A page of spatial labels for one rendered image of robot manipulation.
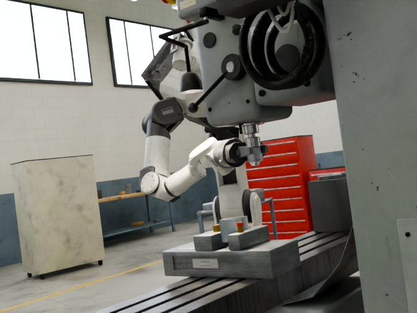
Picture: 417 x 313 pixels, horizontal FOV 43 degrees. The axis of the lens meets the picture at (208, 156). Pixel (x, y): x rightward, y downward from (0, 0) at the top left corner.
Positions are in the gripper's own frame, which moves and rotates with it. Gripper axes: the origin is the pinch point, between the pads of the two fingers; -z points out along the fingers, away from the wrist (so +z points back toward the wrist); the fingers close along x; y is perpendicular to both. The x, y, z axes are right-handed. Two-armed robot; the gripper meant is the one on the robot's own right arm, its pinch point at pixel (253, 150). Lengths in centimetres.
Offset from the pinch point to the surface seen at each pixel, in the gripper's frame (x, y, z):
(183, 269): -25.0, 29.8, 2.5
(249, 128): -1.5, -6.2, -1.8
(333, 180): 41.4, 13.5, 17.0
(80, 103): 166, -146, 906
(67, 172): 69, -9, 618
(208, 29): -10.4, -34.9, -1.1
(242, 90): -6.7, -16.2, -9.2
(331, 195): 40.8, 18.7, 18.7
